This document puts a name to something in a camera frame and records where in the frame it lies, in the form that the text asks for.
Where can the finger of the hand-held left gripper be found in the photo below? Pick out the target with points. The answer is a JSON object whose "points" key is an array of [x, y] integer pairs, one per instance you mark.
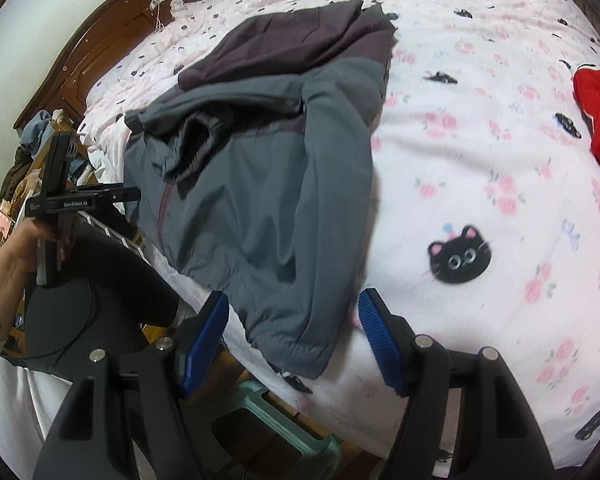
{"points": [[120, 195]]}

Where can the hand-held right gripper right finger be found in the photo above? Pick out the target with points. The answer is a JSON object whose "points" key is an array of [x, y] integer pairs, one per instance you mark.
{"points": [[380, 345]]}

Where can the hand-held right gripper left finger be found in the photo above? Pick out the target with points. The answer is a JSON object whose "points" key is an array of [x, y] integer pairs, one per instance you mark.
{"points": [[205, 345]]}

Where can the grey and purple jacket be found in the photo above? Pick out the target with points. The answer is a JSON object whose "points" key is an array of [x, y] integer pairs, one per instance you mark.
{"points": [[280, 185]]}

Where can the person's left hand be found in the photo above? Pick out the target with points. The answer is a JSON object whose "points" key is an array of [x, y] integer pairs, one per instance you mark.
{"points": [[22, 245]]}

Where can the olive green garment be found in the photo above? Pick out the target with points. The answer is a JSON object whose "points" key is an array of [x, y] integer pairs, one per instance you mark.
{"points": [[12, 175]]}

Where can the blue jeans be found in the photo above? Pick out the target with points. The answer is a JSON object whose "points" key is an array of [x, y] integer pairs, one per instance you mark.
{"points": [[32, 130]]}

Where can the wooden chair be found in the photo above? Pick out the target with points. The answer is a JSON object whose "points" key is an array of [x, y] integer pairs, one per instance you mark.
{"points": [[60, 119]]}

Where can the green plastic stool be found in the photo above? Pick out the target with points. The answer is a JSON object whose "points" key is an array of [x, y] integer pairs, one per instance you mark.
{"points": [[280, 415]]}

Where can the dark wooden headboard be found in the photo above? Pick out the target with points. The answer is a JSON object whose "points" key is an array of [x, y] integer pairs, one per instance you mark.
{"points": [[105, 35]]}

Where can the person's white shirt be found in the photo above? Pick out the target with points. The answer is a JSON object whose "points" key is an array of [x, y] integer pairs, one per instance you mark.
{"points": [[15, 410]]}

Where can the pink cat printed blanket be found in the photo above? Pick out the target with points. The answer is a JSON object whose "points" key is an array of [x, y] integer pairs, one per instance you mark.
{"points": [[480, 160]]}

